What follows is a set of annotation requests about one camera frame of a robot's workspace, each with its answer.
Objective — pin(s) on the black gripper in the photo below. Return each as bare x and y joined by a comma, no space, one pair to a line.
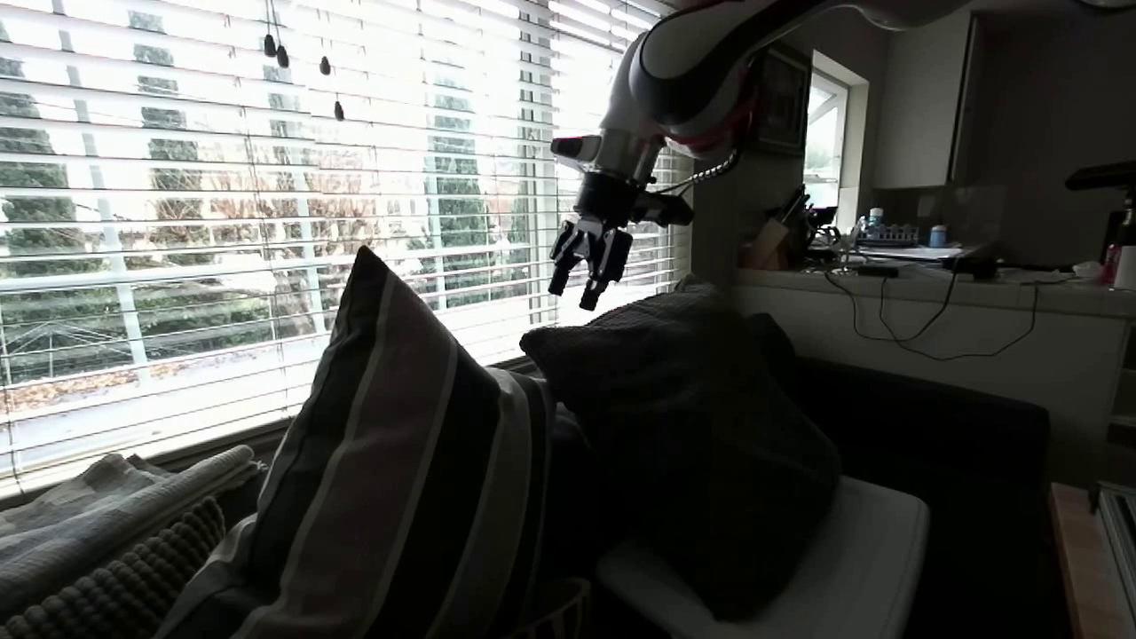
614,200

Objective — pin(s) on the large striped pillow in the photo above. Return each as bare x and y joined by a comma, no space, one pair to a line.
391,472

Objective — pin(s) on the dark gray textured pillow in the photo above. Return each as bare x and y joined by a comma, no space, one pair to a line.
697,447

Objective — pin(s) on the dark gray couch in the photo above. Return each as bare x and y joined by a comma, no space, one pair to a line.
959,472

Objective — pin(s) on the small gray pillow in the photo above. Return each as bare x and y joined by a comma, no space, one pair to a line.
107,587

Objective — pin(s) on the wooden knife block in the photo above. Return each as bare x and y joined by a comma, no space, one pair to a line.
770,240

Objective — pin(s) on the dark framed picture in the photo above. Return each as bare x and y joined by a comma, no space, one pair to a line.
786,119

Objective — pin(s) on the small bright window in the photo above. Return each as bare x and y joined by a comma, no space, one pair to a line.
824,142

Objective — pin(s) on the white window blinds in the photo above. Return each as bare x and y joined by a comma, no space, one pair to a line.
236,234

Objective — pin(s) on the white plastic tray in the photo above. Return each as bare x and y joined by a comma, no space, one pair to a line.
854,569

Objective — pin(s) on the white counter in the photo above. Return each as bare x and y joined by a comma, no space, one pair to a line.
1065,356

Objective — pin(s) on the gray folded blanket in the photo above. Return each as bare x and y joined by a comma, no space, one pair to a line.
107,510

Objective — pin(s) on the wooden table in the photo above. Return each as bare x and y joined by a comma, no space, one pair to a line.
1083,569

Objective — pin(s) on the white wall cabinet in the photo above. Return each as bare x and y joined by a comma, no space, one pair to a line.
927,106

